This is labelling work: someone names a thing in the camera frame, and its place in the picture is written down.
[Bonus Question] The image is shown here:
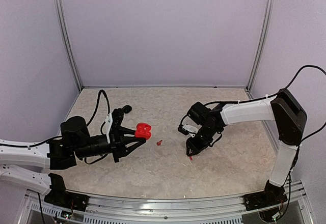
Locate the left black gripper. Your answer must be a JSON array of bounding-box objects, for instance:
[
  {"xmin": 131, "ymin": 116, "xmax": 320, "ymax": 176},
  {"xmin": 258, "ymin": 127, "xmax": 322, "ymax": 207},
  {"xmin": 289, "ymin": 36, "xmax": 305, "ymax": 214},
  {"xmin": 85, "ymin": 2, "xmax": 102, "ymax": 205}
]
[{"xmin": 74, "ymin": 126, "xmax": 146, "ymax": 162}]

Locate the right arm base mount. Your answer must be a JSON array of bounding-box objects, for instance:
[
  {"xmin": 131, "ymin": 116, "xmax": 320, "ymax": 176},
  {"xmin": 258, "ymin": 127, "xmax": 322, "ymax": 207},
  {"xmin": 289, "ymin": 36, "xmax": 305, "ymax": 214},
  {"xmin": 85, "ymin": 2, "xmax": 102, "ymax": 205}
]
[{"xmin": 243, "ymin": 180, "xmax": 291, "ymax": 223}]

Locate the aluminium corner post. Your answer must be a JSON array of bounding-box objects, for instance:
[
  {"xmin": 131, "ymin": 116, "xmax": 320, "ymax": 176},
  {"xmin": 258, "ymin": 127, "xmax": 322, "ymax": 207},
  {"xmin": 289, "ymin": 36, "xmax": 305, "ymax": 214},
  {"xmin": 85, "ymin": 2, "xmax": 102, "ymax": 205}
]
[
  {"xmin": 246, "ymin": 0, "xmax": 274, "ymax": 92},
  {"xmin": 54, "ymin": 0, "xmax": 84, "ymax": 93}
]

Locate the left aluminium corner post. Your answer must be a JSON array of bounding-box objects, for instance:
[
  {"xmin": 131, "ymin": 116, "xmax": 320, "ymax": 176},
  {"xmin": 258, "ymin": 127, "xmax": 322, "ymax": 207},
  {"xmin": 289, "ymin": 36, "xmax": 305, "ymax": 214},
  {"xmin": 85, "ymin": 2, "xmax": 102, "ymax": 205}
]
[{"xmin": 54, "ymin": 0, "xmax": 84, "ymax": 93}]

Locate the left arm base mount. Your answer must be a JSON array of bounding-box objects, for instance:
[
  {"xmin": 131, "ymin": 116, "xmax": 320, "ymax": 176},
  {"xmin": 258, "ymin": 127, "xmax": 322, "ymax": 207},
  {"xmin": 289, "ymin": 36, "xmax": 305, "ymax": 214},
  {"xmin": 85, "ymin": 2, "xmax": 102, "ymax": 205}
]
[{"xmin": 44, "ymin": 173, "xmax": 89, "ymax": 211}]

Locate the red round charging case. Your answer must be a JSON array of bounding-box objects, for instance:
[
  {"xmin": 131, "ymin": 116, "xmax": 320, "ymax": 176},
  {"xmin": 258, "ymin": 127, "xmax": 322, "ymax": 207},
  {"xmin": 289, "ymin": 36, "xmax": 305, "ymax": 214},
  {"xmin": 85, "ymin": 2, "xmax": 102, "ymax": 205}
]
[{"xmin": 134, "ymin": 123, "xmax": 152, "ymax": 140}]

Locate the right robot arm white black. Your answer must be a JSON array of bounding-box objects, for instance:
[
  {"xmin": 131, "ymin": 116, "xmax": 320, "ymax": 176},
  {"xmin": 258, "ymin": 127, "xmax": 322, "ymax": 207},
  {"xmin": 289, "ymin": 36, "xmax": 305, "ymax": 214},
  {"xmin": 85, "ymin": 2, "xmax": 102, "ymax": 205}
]
[{"xmin": 178, "ymin": 87, "xmax": 325, "ymax": 206}]

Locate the aluminium front rail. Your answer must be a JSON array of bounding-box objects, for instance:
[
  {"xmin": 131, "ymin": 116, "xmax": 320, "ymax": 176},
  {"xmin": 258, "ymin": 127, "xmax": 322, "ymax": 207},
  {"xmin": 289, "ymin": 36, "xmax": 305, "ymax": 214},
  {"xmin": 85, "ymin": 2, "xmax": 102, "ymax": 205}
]
[{"xmin": 24, "ymin": 180, "xmax": 309, "ymax": 224}]

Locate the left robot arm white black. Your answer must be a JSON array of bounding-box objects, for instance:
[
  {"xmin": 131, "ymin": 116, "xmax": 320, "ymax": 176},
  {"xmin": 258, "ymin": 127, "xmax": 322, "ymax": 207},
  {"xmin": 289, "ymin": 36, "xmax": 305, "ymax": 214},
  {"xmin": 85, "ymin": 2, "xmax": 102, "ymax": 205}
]
[{"xmin": 1, "ymin": 90, "xmax": 151, "ymax": 206}]

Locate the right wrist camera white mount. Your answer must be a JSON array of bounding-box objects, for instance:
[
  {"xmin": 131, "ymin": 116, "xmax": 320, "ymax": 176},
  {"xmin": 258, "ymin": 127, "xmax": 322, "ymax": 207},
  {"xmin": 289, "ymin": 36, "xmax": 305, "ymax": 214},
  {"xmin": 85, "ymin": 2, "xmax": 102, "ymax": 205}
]
[{"xmin": 178, "ymin": 124, "xmax": 198, "ymax": 137}]

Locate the right aluminium corner post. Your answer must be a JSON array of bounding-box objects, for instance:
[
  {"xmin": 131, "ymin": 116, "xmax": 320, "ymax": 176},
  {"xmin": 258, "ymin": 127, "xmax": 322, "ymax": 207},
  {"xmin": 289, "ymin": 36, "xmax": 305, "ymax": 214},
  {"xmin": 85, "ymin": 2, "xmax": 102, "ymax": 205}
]
[{"xmin": 246, "ymin": 0, "xmax": 274, "ymax": 92}]

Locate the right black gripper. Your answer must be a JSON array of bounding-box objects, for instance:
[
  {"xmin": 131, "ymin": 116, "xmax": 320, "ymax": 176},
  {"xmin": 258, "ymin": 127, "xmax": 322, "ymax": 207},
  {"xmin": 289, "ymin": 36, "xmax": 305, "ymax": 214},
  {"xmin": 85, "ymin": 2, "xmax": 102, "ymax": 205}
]
[{"xmin": 185, "ymin": 124, "xmax": 219, "ymax": 156}]

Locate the glossy black earbud case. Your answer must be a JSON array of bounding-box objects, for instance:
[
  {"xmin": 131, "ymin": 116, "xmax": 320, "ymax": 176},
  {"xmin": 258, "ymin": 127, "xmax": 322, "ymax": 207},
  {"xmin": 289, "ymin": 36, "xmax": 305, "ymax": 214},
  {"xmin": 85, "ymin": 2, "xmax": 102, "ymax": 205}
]
[{"xmin": 122, "ymin": 105, "xmax": 132, "ymax": 114}]

